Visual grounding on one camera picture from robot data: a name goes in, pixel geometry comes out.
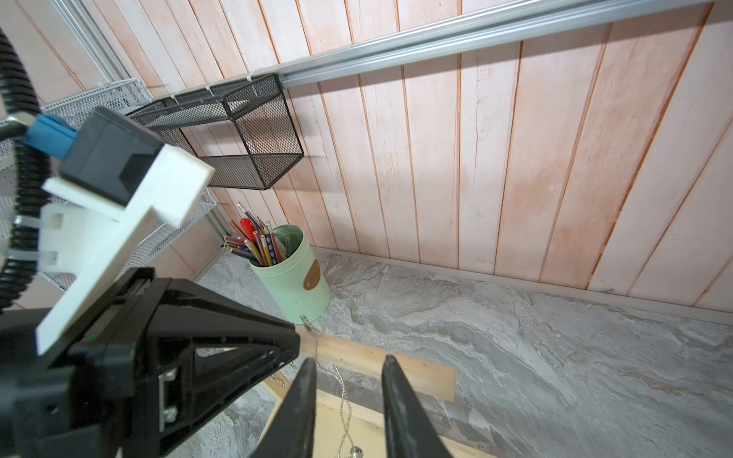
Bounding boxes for white wire wall shelf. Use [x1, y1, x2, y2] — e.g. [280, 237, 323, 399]
[0, 77, 219, 291]

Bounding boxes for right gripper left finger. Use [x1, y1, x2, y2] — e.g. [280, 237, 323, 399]
[252, 358, 317, 457]

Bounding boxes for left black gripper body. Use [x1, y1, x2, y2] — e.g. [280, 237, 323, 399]
[1, 268, 301, 457]

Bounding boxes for green pencil cup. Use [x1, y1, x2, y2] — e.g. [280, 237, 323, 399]
[250, 225, 331, 324]

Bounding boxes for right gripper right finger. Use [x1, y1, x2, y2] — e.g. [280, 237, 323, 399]
[381, 355, 452, 458]

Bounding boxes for silver ball chain necklace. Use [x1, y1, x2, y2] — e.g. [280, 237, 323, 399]
[268, 314, 366, 458]

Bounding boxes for black mesh wall basket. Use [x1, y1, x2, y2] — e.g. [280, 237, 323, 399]
[129, 74, 305, 191]

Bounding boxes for pencils in cup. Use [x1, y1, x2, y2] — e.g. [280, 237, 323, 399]
[223, 202, 289, 267]

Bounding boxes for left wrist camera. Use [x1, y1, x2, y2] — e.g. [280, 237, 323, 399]
[6, 107, 215, 354]

